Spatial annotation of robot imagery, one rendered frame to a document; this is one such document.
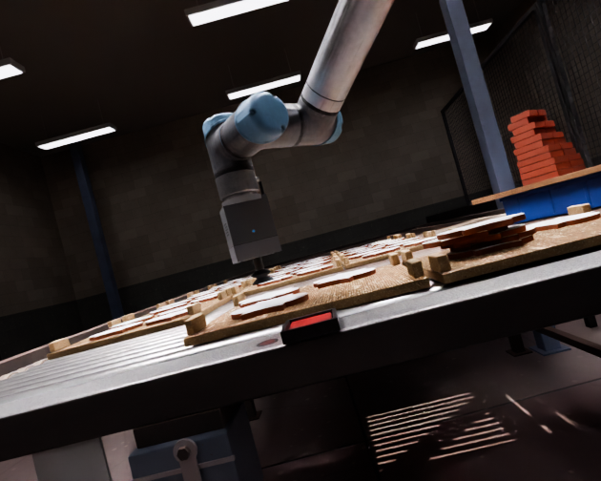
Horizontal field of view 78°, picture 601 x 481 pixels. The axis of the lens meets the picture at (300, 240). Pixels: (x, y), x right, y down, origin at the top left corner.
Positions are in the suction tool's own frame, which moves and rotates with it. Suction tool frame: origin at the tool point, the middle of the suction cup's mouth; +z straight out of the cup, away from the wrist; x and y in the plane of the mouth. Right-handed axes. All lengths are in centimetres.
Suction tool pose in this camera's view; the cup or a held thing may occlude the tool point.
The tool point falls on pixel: (263, 282)
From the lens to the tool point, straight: 70.4
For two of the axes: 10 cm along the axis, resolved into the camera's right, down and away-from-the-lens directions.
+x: 3.1, -1.1, -9.5
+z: 2.6, 9.7, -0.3
